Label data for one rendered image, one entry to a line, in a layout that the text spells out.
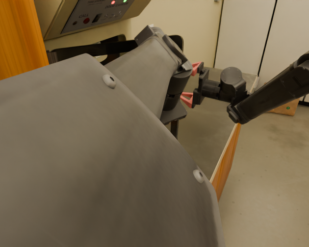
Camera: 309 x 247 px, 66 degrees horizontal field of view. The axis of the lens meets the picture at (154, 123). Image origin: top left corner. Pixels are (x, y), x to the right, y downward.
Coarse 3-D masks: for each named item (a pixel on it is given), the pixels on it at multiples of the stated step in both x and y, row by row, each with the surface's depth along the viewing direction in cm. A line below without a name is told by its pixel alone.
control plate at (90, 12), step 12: (84, 0) 39; (96, 0) 42; (108, 0) 45; (120, 0) 48; (132, 0) 53; (72, 12) 40; (84, 12) 42; (96, 12) 46; (108, 12) 49; (72, 24) 43; (84, 24) 46; (96, 24) 50
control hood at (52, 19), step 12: (36, 0) 38; (48, 0) 37; (60, 0) 36; (72, 0) 37; (144, 0) 58; (36, 12) 39; (48, 12) 38; (60, 12) 37; (132, 12) 59; (48, 24) 39; (60, 24) 40; (48, 36) 41
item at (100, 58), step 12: (180, 36) 55; (60, 48) 45; (72, 48) 45; (84, 48) 46; (96, 48) 47; (108, 48) 49; (120, 48) 50; (132, 48) 51; (180, 48) 57; (60, 60) 45; (108, 60) 50
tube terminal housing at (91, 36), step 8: (112, 24) 60; (120, 24) 63; (128, 24) 66; (80, 32) 52; (88, 32) 54; (96, 32) 56; (104, 32) 58; (112, 32) 61; (120, 32) 64; (128, 32) 67; (48, 40) 45; (56, 40) 47; (64, 40) 48; (72, 40) 50; (80, 40) 52; (88, 40) 54; (96, 40) 56; (120, 40) 69; (48, 48) 45; (56, 48) 47
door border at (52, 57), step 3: (48, 54) 44; (51, 54) 44; (54, 54) 44; (48, 57) 44; (51, 57) 44; (54, 57) 45; (48, 60) 44; (51, 60) 45; (54, 60) 45; (57, 60) 45; (51, 63) 45
